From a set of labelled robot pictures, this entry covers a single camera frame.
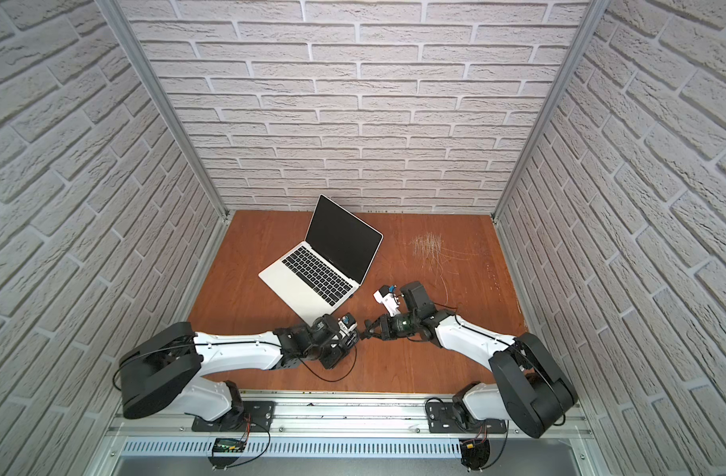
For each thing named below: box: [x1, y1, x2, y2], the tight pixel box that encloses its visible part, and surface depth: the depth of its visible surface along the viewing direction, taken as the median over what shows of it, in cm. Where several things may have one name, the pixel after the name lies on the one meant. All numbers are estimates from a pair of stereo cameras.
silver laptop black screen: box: [257, 194, 384, 327], surface depth 100 cm
